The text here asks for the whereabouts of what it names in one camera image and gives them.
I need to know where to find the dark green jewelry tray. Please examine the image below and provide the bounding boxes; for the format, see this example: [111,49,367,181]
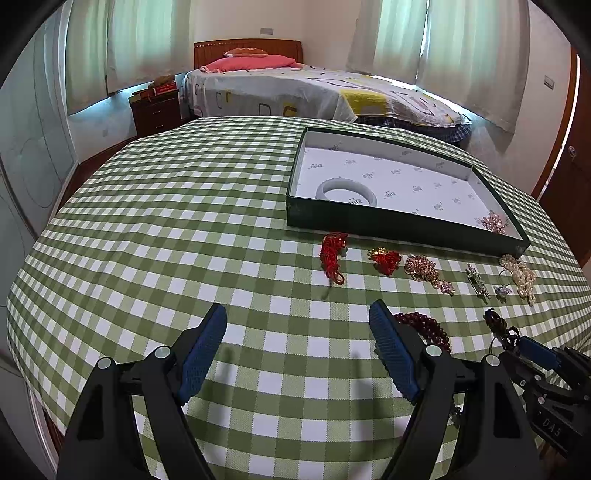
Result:
[286,127,531,258]

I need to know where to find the pink crystal flower necklace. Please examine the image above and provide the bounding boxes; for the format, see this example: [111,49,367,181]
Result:
[479,211,509,235]

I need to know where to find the white pearl necklace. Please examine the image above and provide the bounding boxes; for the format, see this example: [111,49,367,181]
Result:
[499,253,538,307]

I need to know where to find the pink pillow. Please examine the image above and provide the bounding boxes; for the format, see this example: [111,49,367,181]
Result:
[198,55,303,73]

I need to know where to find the glass sliding wardrobe door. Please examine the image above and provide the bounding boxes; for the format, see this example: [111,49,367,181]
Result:
[1,11,77,236]

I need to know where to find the wall light switch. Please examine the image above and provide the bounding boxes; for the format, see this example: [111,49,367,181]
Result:
[544,76,555,90]

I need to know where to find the gold pink bead bracelet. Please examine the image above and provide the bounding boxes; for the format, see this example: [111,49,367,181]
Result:
[403,254,457,296]

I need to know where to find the green checkered tablecloth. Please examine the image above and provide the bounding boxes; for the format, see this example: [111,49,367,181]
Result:
[5,115,591,480]

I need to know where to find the wooden headboard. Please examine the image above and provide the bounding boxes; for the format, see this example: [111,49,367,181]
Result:
[193,38,305,69]

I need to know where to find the bed with patterned cover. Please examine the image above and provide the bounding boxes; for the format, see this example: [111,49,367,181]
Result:
[181,66,472,144]

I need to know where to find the white jade bangle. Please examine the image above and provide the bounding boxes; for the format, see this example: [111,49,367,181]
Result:
[315,178,378,207]

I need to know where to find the red tassel gold charm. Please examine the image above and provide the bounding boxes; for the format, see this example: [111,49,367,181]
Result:
[368,247,402,277]

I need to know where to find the red boxes on nightstand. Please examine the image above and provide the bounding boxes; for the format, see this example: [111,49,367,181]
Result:
[128,75,177,103]

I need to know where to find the brown wooden door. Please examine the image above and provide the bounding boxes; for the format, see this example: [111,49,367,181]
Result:
[532,50,590,267]

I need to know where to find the dark wooden nightstand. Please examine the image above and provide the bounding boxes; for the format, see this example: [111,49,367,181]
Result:
[130,90,181,137]

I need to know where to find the right window curtain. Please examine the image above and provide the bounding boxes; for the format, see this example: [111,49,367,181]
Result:
[348,0,530,133]

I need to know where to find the left window curtain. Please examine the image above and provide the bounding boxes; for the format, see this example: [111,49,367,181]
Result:
[65,0,193,115]

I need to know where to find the window curtain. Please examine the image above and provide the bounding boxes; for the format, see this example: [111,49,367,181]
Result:
[348,0,530,133]
[65,0,193,115]

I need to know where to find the dark red bead bracelet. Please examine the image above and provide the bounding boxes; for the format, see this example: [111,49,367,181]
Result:
[393,311,452,355]

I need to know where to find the black cord pendant necklace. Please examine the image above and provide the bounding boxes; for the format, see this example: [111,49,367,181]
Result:
[483,308,521,351]

